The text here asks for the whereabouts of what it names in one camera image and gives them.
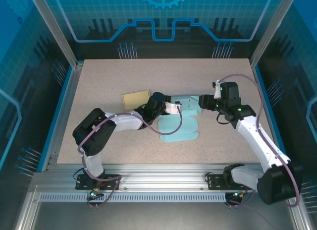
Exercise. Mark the long aluminium mounting rail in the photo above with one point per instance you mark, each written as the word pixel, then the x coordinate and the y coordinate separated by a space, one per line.
pixel 163 176

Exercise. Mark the aluminium frame post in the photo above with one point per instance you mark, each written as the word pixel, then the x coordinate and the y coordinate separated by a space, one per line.
pixel 55 29
pixel 272 29

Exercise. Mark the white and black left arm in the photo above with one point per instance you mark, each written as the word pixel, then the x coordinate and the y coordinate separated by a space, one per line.
pixel 126 122

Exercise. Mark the orange paper box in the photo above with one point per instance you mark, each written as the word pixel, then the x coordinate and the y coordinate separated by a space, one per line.
pixel 135 101

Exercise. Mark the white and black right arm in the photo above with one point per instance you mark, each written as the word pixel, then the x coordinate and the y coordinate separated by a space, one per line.
pixel 257 140

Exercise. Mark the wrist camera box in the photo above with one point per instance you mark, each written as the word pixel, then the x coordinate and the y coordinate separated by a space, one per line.
pixel 218 90
pixel 172 107

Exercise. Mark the blue panel with grid print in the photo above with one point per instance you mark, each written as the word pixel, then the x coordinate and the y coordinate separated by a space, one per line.
pixel 19 66
pixel 297 78

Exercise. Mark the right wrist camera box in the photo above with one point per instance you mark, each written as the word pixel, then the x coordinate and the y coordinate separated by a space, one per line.
pixel 218 90

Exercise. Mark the blue-edged aluminium side rail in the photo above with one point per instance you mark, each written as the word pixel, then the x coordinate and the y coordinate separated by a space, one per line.
pixel 63 116
pixel 270 116

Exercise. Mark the light blue paper box sheet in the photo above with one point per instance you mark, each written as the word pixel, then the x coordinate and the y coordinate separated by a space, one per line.
pixel 173 127

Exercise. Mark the blue panel with gear print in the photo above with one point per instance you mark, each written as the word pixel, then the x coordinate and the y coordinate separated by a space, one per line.
pixel 161 17

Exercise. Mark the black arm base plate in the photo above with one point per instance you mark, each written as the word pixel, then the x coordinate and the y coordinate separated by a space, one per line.
pixel 83 185
pixel 213 183

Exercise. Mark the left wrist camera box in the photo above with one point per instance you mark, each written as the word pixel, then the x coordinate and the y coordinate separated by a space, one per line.
pixel 172 107

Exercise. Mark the power connector with green light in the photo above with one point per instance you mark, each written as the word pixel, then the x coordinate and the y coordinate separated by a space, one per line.
pixel 239 194
pixel 93 194

